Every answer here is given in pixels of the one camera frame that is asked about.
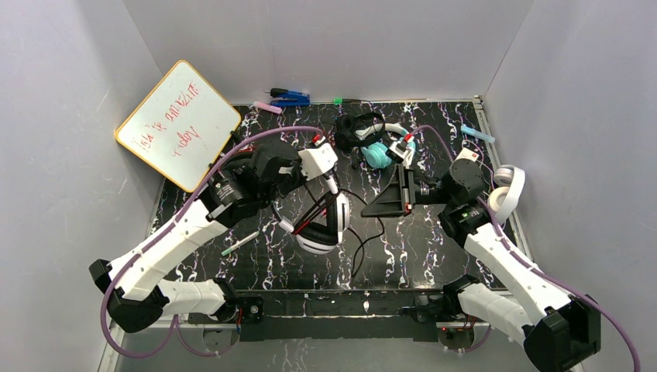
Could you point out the yellow framed whiteboard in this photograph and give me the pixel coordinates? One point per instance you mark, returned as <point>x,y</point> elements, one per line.
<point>181,127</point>

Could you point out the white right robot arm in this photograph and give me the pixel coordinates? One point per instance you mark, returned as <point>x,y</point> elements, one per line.
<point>556,329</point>

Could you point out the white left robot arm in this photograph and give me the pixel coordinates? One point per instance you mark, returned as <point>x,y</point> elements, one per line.
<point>136,292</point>

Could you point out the small white labelled box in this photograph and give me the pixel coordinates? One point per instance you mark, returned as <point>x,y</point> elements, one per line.
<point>466,154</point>

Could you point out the green capped marker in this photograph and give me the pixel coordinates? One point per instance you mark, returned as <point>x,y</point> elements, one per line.
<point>345,101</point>

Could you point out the black and white headphones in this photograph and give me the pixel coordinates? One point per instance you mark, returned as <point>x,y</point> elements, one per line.
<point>320,229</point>

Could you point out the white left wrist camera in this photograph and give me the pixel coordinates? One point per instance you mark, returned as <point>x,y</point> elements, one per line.
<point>317,161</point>

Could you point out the light blue marker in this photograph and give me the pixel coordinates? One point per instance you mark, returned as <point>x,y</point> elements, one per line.
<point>487,138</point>

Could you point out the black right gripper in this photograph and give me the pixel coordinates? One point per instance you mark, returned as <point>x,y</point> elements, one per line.
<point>405,190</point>

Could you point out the white beige headphones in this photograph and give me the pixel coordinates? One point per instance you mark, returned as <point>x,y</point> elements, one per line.
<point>504,199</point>

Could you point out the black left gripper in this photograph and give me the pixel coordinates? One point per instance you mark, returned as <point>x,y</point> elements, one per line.
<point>287,174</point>

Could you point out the teal headphones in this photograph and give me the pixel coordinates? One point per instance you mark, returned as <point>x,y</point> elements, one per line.
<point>370,134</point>

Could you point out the red headphones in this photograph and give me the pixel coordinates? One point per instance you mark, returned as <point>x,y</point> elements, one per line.
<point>321,137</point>

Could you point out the blue stapler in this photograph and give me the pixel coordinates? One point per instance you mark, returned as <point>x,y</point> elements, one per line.
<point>287,98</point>

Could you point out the pink marker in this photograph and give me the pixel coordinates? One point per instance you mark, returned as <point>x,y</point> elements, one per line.
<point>268,108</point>

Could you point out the white green capped pen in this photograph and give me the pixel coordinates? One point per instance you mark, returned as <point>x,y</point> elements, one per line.
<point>240,243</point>

